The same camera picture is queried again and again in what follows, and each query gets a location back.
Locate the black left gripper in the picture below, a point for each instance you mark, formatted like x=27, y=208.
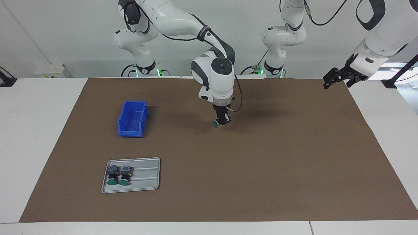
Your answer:
x=347, y=73

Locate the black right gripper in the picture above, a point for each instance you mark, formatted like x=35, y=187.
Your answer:
x=222, y=109

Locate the green push button switch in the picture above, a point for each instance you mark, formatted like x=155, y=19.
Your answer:
x=112, y=176
x=125, y=175
x=215, y=123

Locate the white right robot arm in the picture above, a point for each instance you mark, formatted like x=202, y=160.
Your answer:
x=215, y=81

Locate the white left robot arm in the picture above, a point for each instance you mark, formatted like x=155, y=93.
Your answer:
x=378, y=42

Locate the brown table mat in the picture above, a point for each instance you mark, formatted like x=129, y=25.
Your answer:
x=261, y=163

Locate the black support pole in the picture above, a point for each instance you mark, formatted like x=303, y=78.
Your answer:
x=390, y=83

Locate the blue plastic bin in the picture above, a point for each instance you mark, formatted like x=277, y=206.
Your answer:
x=132, y=119

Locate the silver metal tray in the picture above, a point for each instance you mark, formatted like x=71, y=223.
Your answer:
x=145, y=178

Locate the white electrical box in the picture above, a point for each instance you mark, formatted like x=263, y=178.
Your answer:
x=52, y=71

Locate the black clamp stand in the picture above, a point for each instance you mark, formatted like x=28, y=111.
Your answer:
x=7, y=80

